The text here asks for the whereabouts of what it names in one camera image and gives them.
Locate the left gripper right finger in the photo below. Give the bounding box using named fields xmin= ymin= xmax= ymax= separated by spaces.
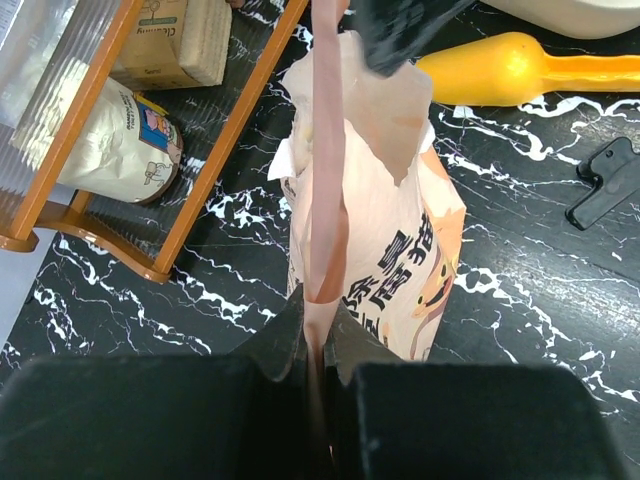
xmin=325 ymin=307 xmax=628 ymax=479

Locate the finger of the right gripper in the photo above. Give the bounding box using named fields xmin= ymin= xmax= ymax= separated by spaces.
xmin=351 ymin=0 xmax=473 ymax=77

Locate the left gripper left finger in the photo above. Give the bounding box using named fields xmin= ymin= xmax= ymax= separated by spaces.
xmin=1 ymin=292 xmax=305 ymax=479

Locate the yellow plastic litter scoop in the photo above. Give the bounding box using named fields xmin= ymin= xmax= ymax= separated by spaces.
xmin=416 ymin=32 xmax=639 ymax=107

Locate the pink cat litter bag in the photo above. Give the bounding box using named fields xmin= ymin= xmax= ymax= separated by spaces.
xmin=267 ymin=0 xmax=467 ymax=480

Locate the black bag clip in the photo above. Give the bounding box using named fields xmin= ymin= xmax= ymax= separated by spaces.
xmin=565 ymin=137 xmax=639 ymax=231

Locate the beige litter box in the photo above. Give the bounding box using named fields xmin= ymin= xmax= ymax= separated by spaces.
xmin=484 ymin=0 xmax=639 ymax=40

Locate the brown cardboard box under shelf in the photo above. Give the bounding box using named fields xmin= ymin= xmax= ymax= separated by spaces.
xmin=110 ymin=0 xmax=232 ymax=90

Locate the wooden shelf rack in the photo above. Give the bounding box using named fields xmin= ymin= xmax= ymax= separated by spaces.
xmin=1 ymin=1 xmax=306 ymax=283

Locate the white bag lower shelf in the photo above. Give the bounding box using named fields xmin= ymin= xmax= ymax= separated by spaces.
xmin=9 ymin=57 xmax=185 ymax=205

